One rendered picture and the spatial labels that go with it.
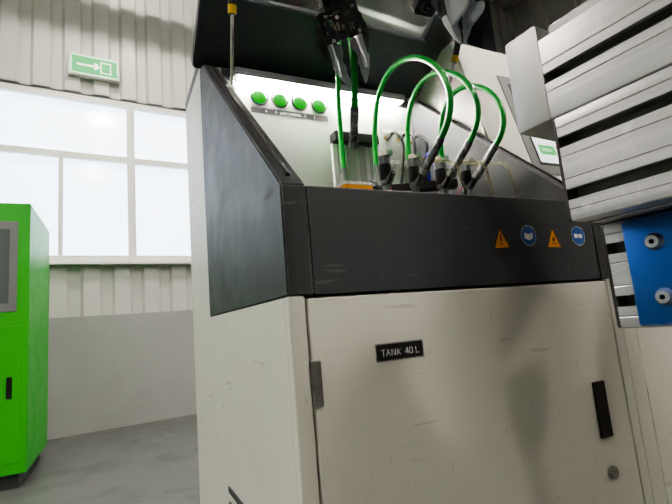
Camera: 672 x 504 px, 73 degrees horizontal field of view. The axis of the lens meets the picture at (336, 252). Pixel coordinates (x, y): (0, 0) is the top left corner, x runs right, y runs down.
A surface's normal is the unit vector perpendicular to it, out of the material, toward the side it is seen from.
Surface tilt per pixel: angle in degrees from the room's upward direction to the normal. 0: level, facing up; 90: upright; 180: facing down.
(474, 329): 90
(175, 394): 90
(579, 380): 90
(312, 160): 90
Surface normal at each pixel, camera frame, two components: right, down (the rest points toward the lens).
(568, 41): -0.85, 0.00
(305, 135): 0.43, -0.18
